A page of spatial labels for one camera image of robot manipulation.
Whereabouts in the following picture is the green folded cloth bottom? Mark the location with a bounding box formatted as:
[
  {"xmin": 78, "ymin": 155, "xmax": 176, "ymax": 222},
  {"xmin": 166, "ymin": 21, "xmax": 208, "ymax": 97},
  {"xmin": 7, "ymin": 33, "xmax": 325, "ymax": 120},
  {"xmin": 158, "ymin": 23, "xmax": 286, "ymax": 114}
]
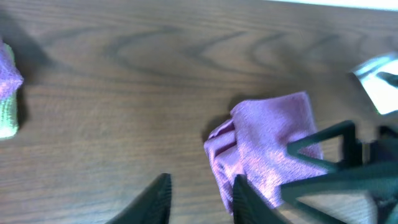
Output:
[{"xmin": 1, "ymin": 91, "xmax": 19, "ymax": 139}]

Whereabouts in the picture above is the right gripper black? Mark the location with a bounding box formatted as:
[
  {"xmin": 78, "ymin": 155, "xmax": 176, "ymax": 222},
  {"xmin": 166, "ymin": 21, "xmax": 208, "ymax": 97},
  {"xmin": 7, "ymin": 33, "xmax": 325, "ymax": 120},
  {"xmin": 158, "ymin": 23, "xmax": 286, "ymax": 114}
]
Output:
[{"xmin": 280, "ymin": 120, "xmax": 397, "ymax": 224}]

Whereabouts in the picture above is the purple microfiber cloth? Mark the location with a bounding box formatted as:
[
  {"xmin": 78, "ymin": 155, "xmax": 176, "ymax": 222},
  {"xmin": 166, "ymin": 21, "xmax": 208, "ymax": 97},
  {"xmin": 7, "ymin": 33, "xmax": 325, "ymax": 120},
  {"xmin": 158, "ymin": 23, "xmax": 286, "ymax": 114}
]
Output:
[{"xmin": 204, "ymin": 92, "xmax": 326, "ymax": 213}]

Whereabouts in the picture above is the purple folded cloth in stack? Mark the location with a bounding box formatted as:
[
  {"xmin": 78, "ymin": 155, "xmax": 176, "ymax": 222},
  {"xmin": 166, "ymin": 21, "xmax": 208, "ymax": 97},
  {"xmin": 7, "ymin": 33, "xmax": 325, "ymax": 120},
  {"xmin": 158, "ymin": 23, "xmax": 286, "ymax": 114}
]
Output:
[{"xmin": 1, "ymin": 40, "xmax": 24, "ymax": 99}]

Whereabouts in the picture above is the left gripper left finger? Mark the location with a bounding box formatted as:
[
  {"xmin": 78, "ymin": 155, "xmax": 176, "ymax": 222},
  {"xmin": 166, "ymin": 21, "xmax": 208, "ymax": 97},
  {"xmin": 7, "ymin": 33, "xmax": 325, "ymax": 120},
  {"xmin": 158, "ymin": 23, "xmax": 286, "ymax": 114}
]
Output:
[{"xmin": 106, "ymin": 173, "xmax": 172, "ymax": 224}]

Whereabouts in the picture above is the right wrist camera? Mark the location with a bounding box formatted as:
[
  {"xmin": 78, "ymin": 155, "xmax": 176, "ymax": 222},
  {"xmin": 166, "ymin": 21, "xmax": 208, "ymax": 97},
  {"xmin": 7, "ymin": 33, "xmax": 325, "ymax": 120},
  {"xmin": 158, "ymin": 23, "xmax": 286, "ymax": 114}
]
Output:
[{"xmin": 351, "ymin": 52, "xmax": 397, "ymax": 115}]

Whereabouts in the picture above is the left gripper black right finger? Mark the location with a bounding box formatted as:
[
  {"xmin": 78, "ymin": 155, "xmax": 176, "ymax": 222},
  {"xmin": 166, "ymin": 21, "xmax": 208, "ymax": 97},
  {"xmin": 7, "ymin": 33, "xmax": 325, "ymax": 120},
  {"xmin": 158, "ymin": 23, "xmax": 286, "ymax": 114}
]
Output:
[{"xmin": 233, "ymin": 175, "xmax": 287, "ymax": 224}]

